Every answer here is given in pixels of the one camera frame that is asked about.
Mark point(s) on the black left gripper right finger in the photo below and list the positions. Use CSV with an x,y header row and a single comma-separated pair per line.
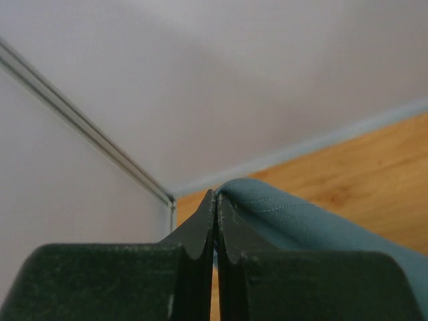
x,y
259,281

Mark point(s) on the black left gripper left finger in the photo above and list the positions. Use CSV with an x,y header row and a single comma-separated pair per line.
x,y
167,280

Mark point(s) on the blue-grey t-shirt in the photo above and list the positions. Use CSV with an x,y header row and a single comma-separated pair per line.
x,y
292,223

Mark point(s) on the left aluminium corner post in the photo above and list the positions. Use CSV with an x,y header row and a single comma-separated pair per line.
x,y
40,87

